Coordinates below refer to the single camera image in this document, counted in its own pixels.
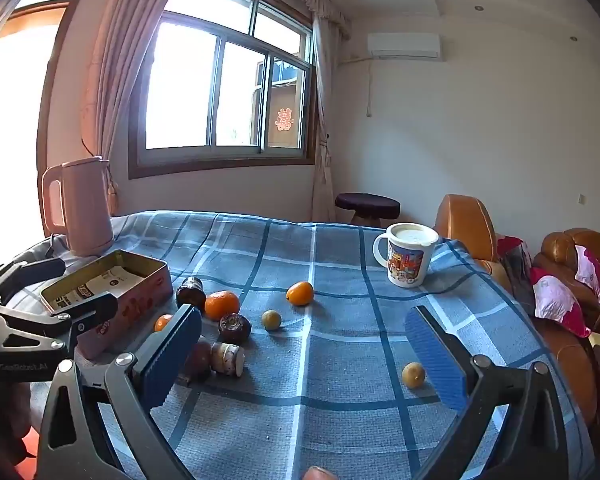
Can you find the ruffled pink curtain valance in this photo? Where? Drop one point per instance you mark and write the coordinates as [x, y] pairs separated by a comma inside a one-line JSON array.
[[320, 5]]

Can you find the dark round stool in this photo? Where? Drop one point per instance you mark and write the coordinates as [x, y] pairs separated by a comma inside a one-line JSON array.
[[367, 204]]

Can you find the white paper packet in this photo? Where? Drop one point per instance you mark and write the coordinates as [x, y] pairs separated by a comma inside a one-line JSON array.
[[105, 282]]

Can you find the white mug lid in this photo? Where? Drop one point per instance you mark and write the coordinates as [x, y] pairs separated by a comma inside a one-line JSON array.
[[412, 235]]

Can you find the grey cloth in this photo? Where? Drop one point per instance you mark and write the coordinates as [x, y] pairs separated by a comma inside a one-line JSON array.
[[45, 250]]

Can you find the narrow pink curtain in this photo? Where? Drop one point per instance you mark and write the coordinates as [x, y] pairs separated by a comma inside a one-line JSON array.
[[322, 110]]

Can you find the long pink curtain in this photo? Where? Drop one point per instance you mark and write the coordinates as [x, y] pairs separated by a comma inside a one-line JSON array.
[[115, 60]]

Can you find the red window decal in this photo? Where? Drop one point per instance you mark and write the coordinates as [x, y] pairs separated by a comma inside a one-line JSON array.
[[283, 120]]

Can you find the sliding glass window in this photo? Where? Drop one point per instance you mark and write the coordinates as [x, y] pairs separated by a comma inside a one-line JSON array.
[[190, 90]]

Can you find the dark brown water chestnut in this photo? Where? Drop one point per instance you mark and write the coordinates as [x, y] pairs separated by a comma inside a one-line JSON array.
[[235, 329]]

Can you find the white wall air conditioner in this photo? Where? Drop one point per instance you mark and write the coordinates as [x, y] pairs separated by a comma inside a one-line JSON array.
[[404, 45]]

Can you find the oval orange kumquat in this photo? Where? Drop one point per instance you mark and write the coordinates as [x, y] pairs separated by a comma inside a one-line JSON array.
[[300, 293]]

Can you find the small yellow-green citrus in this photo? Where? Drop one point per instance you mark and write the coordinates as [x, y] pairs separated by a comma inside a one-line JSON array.
[[271, 320]]

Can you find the pink metal tin box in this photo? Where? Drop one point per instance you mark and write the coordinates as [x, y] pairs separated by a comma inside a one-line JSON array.
[[145, 292]]

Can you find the blue checked table cloth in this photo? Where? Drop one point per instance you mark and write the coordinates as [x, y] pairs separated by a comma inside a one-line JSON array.
[[330, 260]]

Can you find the white cartoon print mug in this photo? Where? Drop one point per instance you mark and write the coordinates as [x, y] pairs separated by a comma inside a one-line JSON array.
[[405, 267]]

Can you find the pale peeled water chestnut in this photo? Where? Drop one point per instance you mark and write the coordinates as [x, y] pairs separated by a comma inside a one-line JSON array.
[[227, 359]]

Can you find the large mandarin orange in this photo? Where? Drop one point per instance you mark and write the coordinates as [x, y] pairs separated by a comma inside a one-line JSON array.
[[222, 306]]

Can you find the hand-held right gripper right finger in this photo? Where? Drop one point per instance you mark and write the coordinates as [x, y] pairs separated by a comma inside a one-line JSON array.
[[435, 360]]

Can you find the wooden framed balcony door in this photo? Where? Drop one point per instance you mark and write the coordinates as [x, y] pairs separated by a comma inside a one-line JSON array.
[[35, 12]]

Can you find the small mandarin orange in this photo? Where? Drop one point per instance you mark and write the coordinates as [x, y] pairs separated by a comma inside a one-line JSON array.
[[162, 322]]

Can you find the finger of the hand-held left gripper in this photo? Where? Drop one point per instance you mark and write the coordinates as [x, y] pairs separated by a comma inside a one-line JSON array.
[[95, 307], [30, 272]]

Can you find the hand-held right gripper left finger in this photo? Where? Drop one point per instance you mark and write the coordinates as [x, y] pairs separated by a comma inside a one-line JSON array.
[[172, 355]]

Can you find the brown leather sofa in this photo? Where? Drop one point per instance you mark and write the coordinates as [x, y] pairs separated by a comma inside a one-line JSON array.
[[562, 250]]

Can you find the person's right hand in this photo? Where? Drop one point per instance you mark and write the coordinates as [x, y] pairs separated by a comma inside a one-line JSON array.
[[320, 474]]

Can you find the purple brown water chestnut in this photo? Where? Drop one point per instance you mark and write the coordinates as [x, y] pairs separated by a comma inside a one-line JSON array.
[[200, 360]]

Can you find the blackish water chestnut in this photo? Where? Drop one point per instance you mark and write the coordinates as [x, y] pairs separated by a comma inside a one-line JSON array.
[[191, 293]]

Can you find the curtain tieback tassel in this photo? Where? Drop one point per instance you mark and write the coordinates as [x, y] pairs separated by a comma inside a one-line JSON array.
[[112, 190]]

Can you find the pink electric kettle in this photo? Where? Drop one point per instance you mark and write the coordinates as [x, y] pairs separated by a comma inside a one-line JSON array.
[[85, 205]]

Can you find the tan leather armchair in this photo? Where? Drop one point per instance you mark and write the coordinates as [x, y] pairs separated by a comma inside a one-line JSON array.
[[465, 230]]

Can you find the small yellow citrus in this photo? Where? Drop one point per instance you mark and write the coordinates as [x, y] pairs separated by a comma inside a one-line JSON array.
[[413, 375]]

